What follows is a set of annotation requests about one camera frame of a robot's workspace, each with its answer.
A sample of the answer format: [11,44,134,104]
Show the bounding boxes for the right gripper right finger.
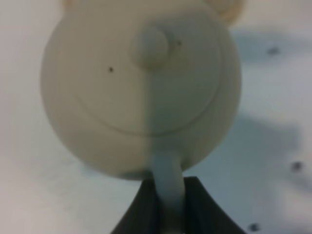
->
[179,176,244,234]

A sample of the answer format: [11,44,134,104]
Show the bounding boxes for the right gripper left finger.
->
[112,179,164,234]

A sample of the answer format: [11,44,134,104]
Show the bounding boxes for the beige teapot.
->
[40,0,244,234]

